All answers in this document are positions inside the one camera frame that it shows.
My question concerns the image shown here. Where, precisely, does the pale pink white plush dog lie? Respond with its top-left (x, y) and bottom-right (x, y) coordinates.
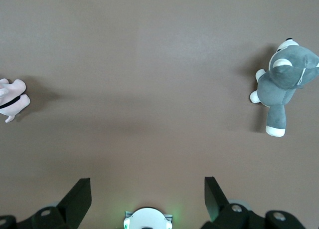
top-left (0, 78), bottom-right (31, 123)

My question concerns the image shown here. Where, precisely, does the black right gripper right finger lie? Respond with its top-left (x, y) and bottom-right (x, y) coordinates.
top-left (201, 176), bottom-right (306, 229)

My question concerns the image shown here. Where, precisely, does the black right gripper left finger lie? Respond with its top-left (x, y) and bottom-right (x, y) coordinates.
top-left (0, 178), bottom-right (92, 229)

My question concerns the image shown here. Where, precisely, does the grey white husky plush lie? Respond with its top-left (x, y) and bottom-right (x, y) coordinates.
top-left (249, 37), bottom-right (319, 137)

